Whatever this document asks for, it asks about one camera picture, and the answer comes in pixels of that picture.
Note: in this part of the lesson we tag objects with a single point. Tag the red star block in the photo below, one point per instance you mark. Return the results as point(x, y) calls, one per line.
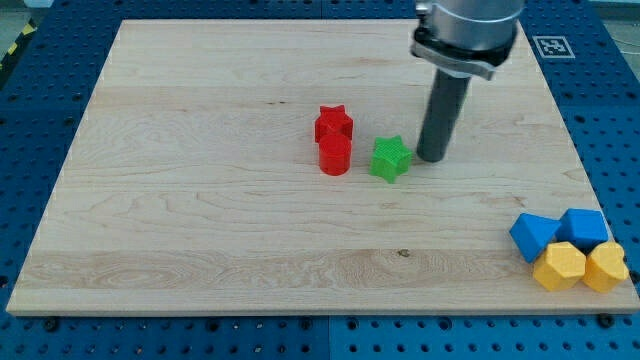
point(333, 120)

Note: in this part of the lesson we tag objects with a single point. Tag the red cylinder block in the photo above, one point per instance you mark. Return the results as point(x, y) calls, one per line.
point(335, 154)

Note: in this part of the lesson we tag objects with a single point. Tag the wooden board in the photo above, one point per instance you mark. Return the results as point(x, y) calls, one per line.
point(193, 188)

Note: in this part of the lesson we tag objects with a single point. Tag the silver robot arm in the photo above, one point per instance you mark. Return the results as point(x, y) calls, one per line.
point(466, 38)

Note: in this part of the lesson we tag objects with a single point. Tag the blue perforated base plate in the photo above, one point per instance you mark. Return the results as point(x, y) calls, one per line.
point(41, 106)

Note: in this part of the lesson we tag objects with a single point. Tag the white fiducial marker tag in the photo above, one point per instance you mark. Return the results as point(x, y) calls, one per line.
point(553, 47)

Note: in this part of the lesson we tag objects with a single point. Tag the blue cube block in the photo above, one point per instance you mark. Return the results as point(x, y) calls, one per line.
point(584, 228)

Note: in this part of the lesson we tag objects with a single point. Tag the green star block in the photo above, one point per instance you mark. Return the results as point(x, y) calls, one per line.
point(390, 158)

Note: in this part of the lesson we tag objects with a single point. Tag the yellow hexagon block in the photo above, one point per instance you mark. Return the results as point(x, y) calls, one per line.
point(560, 267)

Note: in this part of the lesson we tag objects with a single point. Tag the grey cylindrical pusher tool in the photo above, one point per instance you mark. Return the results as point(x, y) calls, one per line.
point(444, 106)

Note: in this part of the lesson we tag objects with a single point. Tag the blue triangular block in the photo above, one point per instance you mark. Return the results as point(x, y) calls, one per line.
point(532, 233)

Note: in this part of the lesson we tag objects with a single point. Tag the yellow heart block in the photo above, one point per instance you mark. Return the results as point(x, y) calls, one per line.
point(605, 268)

